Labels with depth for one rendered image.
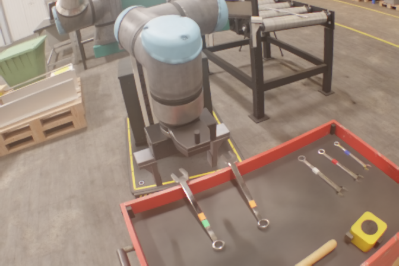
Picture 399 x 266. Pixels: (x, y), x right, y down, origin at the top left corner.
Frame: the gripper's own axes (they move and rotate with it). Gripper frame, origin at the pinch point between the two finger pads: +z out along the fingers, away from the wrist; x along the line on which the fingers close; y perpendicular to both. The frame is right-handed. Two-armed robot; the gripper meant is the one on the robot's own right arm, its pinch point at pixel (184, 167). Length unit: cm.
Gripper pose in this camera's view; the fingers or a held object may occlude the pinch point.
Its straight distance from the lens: 66.7
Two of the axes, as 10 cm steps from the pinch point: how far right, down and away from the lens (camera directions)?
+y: -4.1, -6.1, 6.8
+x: -9.1, 3.0, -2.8
